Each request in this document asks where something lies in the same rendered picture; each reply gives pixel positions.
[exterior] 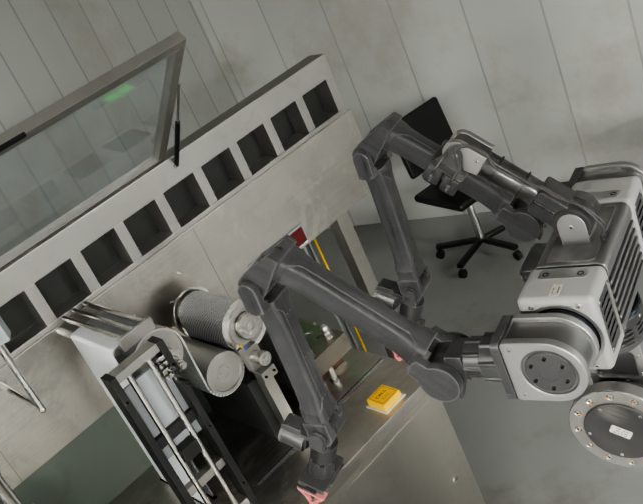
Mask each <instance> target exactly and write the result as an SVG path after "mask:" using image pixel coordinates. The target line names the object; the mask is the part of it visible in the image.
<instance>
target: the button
mask: <svg viewBox="0 0 643 504"><path fill-rule="evenodd" d="M401 396H402V395H401V393H400V390H398V389H395V388H391V387H388V386H385V385H381V386H380V387H379V388H378V389H377V390H376V391H375V392H374V393H373V394H372V395H371V396H370V397H369V398H368V399H367V402H368V404H369V406H370V407H373V408H376V409H379V410H382V411H385V412H387V411H388V410H389V409H390V408H391V407H392V405H393V404H394V403H395V402H396V401H397V400H398V399H399V398H400V397H401Z"/></svg>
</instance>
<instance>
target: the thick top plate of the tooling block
mask: <svg viewBox="0 0 643 504"><path fill-rule="evenodd" d="M298 322H299V324H300V326H301V329H302V331H303V333H304V336H305V338H306V341H307V343H308V345H309V347H310V349H312V351H313V353H314V354H315V357H314V359H315V362H316V364H317V366H318V369H319V371H320V373H321V376H323V375H324V374H325V373H326V372H327V371H328V370H329V369H330V368H331V367H332V366H333V365H334V364H335V363H337V362H338V361H339V360H340V359H341V358H342V357H343V356H344V355H345V354H346V353H347V352H348V351H349V350H350V349H351V348H352V346H351V344H350V341H349V339H348V337H347V335H346V333H345V332H344V331H339V330H335V329H331V328H330V329H331V330H332V332H333V333H334V337H333V338H332V339H330V340H327V341H325V340H323V337H322V335H321V330H320V327H321V326H319V325H315V324H311V323H307V322H302V321H298Z"/></svg>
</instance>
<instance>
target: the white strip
mask: <svg viewBox="0 0 643 504"><path fill-rule="evenodd" d="M57 333H58V334H60V335H62V336H65V337H67V338H70V339H72V341H73V342H74V344H75V346H76V347H77V349H78V350H79V352H80V353H81V355H82V356H83V358H84V359H85V361H86V362H87V364H88V366H89V367H90V369H91V370H92V372H93V373H94V375H95V376H96V378H97V379H98V381H99V383H100V384H101V386H102V387H103V389H104V390H105V392H106V393H107V395H108V396H109V398H110V400H111V401H112V403H113V404H114V406H115V407H116V409H117V410H118V412H119V413H120V415H121V417H122V418H123V420H124V421H125V423H126V424H127V426H128V427H129V429H130V430H131V432H132V434H133V435H134V437H135V438H136V440H137V441H138V443H139V444H140V446H141V447H142V449H143V451H144V452H145V454H146V455H147V457H148V458H149V460H150V461H151V463H152V464H153V466H154V468H155V469H156V471H157V472H158V474H159V475H160V477H161V478H160V479H159V480H161V481H163V482H164V483H166V484H168V483H167V481H166V479H165V478H164V476H163V475H162V473H161V472H160V470H159V469H158V467H157V466H156V464H155V462H154V461H153V459H152V458H151V456H150V455H149V453H148V452H147V450H146V448H145V447H144V445H143V444H142V442H141V441H140V439H139V438H138V436H137V435H136V433H135V431H134V430H133V428H132V427H131V425H130V424H129V422H128V421H127V419H126V417H125V416H124V414H123V413H122V411H121V410H120V408H119V407H118V405H117V404H116V402H115V400H114V399H113V397H112V396H111V394H110V393H109V391H108V390H107V388H106V386H105V385H104V383H103V382H102V380H101V379H100V377H102V376H103V375H104V374H105V373H107V374H108V373H109V372H110V371H111V370H112V369H114V368H115V367H116V366H117V365H119V364H118V363H117V361H116V359H115V358H114V356H115V357H120V356H121V354H122V351H121V350H120V349H117V348H116V347H118V345H116V344H113V343H110V342H108V341H105V340H102V339H100V338H97V337H94V336H92V335H89V334H86V333H84V332H81V331H78V330H76V331H75V332H73V331H70V330H67V329H65V328H62V327H59V328H58V329H57ZM128 384H129V382H128V380H127V379H125V380H124V381H123V382H122V383H120V385H121V387H122V388H124V387H126V386H127V385H128ZM168 461H169V462H170V464H171V465H172V467H173V468H174V470H175V472H176V473H177V475H178V476H179V478H180V479H181V481H182V483H183V484H184V486H185V485H186V484H187V483H188V482H189V481H190V479H189V478H188V476H187V474H186V473H185V471H184V470H183V468H182V466H181V465H180V463H179V462H178V460H177V458H176V457H175V455H173V456H172V457H170V458H169V459H168ZM168 485H169V484H168ZM192 498H193V500H195V501H197V502H198V503H200V504H205V503H204V501H203V500H202V498H201V497H200V495H199V494H198V492H196V493H195V494H194V495H193V496H192Z"/></svg>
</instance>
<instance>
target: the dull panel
mask: <svg viewBox="0 0 643 504"><path fill-rule="evenodd" d="M191 388H192V390H193V391H194V393H195V395H196V397H197V398H198V400H199V402H200V403H201V405H202V407H203V408H204V410H205V412H206V414H207V415H208V414H209V413H210V412H211V411H212V408H211V406H210V404H209V403H208V401H207V399H206V398H205V396H204V394H203V392H202V391H201V390H200V389H197V388H195V387H192V386H191ZM151 465H152V463H151V461H150V460H149V458H148V457H147V455H146V454H145V452H144V451H143V449H142V447H141V446H140V444H139V443H138V441H137V440H136V438H135V437H134V435H133V434H132V432H131V430H130V429H129V427H128V426H127V424H126V423H125V421H124V420H123V418H122V417H121V415H120V413H119V412H118V410H117V409H116V407H115V406H113V407H112V408H110V409H109V410H108V411H107V412H106V413H104V414H103V415H102V416H101V417H100V418H98V419H97V420H96V421H95V422H94V423H92V424H91V425H90V426H89V427H88V428H86V429H85V430H84V431H83V432H82V433H80V434H79V435H78V436H77V437H76V438H74V439H73V440H72V441H71V442H70V443H68V444H67V445H66V446H65V447H64V448H62V449H61V450H60V451H59V452H58V453H56V454H55V455H54V456H53V457H52V458H50V459H49V460H48V461H47V462H45V463H44V464H43V465H42V466H41V467H39V468H38V469H37V470H36V471H35V472H33V473H32V474H31V475H30V476H29V477H27V478H26V479H25V480H24V481H23V482H21V483H20V484H19V485H18V486H17V487H15V488H14V489H13V491H14V493H15V494H16V495H17V497H18V498H19V499H20V500H21V502H22V503H23V504H33V503H34V504H109V503H110V502H111V501H113V500H114V499H115V498H116V497H117V496H118V495H119V494H120V493H121V492H123V491H124V490H125V489H126V488H127V487H128V486H129V485H130V484H131V483H132V482H134V481H135V480H136V479H137V478H138V477H139V476H140V475H141V474H142V473H144V472H145V471H146V470H147V469H148V468H149V467H150V466H151Z"/></svg>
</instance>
